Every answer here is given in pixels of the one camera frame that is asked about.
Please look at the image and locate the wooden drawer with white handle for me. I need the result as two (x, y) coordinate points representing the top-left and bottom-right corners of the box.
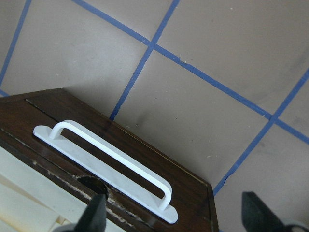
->
(0, 96), (213, 232)

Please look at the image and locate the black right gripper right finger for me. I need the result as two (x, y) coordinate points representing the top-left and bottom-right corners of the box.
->
(242, 192), (284, 232)

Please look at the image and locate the dark wooden drawer cabinet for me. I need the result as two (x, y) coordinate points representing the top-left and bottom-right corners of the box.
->
(0, 89), (219, 232)

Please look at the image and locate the cream plastic tray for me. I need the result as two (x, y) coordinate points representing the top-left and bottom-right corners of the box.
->
(0, 147), (126, 232)

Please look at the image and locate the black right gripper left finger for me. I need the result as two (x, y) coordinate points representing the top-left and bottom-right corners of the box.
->
(75, 194), (107, 232)

